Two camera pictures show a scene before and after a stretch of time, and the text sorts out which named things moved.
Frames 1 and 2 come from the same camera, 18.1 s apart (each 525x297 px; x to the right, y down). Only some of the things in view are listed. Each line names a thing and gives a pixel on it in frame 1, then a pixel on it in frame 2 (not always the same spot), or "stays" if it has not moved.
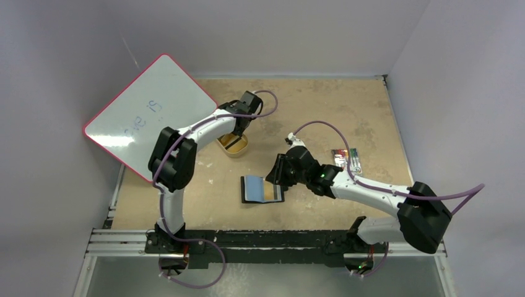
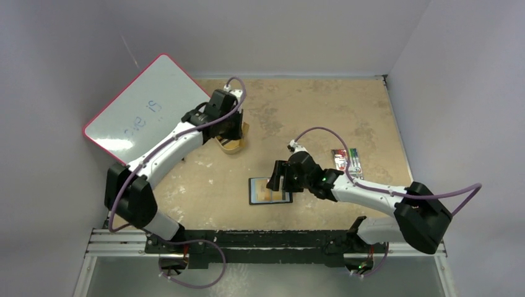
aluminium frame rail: [134, 243] stays
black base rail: [246, 248] stays
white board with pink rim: [165, 96] stays
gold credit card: [227, 140] to [260, 193]
